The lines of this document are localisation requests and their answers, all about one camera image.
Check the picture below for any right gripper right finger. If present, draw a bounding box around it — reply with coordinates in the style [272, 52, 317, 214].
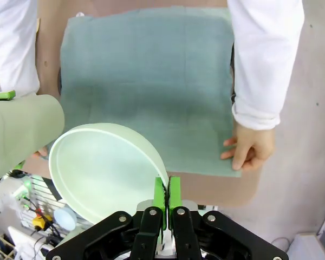
[169, 177, 289, 260]

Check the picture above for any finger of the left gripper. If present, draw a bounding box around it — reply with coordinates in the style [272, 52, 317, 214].
[8, 160, 27, 174]
[0, 83, 16, 102]

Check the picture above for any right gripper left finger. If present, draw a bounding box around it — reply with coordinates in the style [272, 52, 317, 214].
[45, 175, 168, 260]

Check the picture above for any tall green cup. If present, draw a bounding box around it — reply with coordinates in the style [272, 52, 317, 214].
[0, 94, 66, 186]

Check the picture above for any green bowl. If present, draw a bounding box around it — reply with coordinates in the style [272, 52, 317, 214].
[48, 122, 170, 225]

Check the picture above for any green cloth mat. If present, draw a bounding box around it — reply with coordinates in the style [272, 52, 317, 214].
[58, 6, 242, 179]

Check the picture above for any person's right forearm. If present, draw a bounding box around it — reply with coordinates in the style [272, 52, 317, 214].
[0, 0, 41, 98]

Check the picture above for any person's left forearm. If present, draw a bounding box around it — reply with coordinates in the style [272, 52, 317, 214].
[227, 0, 306, 131]

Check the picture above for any person's right hand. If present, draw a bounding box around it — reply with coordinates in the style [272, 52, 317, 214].
[33, 146, 49, 159]

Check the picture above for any person's left hand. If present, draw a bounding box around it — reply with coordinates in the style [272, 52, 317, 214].
[220, 119, 276, 171]

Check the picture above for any white slatted control box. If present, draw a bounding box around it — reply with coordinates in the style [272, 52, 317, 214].
[12, 175, 68, 225]

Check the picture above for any yellow emergency stop button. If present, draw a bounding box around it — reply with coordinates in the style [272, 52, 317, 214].
[32, 213, 54, 231]

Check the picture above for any pale blue round disc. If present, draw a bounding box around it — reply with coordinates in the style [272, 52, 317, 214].
[53, 207, 78, 231]

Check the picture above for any dark brown handled tray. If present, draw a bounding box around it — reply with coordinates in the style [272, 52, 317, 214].
[56, 43, 236, 105]

